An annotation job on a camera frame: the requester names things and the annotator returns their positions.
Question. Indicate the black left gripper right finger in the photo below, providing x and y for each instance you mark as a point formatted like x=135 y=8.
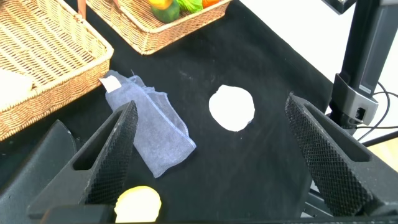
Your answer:
x=335 y=168

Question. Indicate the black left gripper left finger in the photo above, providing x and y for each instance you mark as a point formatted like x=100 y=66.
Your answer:
x=109 y=168

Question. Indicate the white plate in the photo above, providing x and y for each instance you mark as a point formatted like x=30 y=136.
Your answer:
x=231 y=107

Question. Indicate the green white napa cabbage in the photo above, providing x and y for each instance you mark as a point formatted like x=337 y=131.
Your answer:
x=189 y=4

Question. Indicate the yellow lemon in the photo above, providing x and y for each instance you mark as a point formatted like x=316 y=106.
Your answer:
x=138 y=205

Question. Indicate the grey folded towel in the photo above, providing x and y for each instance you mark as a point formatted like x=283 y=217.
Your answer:
x=161 y=137

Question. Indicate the black tablecloth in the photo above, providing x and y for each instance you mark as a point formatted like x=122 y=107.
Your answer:
x=236 y=171

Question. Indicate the black robot torso column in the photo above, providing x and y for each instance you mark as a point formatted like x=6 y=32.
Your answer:
x=367 y=46

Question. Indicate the green lime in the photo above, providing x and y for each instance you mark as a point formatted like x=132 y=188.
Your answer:
x=168 y=15

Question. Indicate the orange fruit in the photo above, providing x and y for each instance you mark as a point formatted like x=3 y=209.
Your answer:
x=209 y=2

